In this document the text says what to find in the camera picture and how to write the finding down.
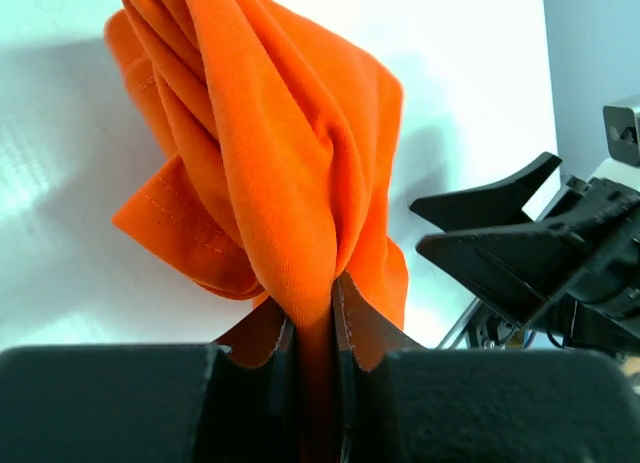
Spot orange t shirt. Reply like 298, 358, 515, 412
105, 0, 408, 462

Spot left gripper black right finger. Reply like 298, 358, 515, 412
331, 274, 639, 462

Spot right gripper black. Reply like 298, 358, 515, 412
409, 152, 639, 351

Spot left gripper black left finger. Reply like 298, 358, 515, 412
1, 301, 295, 462

